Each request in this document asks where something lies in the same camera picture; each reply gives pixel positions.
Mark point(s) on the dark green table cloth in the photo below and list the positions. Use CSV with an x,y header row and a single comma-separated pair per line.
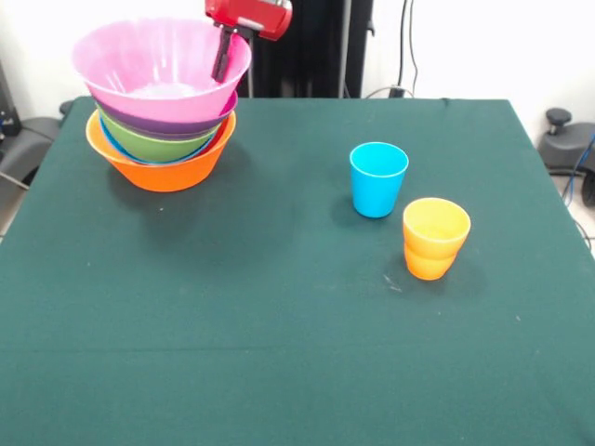
x,y
325,325

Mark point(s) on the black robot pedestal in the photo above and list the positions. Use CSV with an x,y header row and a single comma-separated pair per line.
x,y
316,60

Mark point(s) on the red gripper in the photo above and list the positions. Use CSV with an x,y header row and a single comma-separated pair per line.
x,y
251,16

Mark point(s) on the black office chair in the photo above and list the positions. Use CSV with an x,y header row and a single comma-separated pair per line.
x,y
28,139

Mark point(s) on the black chair base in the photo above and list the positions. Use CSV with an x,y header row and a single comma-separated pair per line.
x,y
564,144

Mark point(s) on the orange bowl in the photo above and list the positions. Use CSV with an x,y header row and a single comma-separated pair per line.
x,y
167,179

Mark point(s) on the blue cup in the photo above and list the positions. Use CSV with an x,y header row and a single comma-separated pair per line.
x,y
379,186

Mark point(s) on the orange cup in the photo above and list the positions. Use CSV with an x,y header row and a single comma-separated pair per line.
x,y
434,227
430,269

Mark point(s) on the pink bowl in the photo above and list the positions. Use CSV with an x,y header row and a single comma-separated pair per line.
x,y
139,60

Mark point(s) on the large blue bowl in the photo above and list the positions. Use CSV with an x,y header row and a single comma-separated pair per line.
x,y
111,146

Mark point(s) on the green bowl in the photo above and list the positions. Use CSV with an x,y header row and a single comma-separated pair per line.
x,y
153,146

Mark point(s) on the purple bowl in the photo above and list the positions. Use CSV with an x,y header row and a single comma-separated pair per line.
x,y
162,127

